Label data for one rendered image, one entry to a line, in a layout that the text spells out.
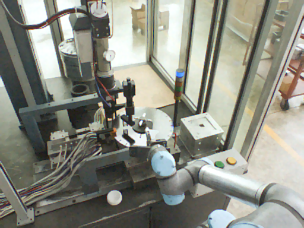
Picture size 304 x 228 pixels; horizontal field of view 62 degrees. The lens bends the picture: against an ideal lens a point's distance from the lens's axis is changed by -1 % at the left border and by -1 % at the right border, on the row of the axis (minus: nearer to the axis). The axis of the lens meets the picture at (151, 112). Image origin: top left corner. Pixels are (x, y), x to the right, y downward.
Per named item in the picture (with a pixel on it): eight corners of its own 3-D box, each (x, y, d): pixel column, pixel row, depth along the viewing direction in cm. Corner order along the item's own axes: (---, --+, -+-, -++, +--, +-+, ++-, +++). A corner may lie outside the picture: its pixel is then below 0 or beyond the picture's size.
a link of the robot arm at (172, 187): (197, 194, 90) (188, 165, 88) (171, 209, 85) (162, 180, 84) (184, 189, 97) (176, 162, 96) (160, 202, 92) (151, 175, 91)
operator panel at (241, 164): (228, 165, 140) (234, 147, 131) (240, 181, 132) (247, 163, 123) (183, 180, 132) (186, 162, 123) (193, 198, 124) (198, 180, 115)
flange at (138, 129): (142, 136, 129) (142, 132, 127) (127, 125, 135) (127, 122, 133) (157, 125, 135) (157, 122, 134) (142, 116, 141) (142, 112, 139)
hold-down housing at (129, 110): (135, 110, 125) (134, 74, 113) (136, 116, 122) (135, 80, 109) (124, 111, 124) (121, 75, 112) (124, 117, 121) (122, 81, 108)
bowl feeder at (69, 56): (103, 74, 213) (98, 33, 191) (112, 94, 191) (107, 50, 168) (66, 81, 205) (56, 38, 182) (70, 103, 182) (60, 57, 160)
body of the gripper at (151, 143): (165, 154, 111) (171, 162, 99) (145, 156, 110) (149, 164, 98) (164, 137, 110) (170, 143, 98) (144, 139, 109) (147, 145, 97)
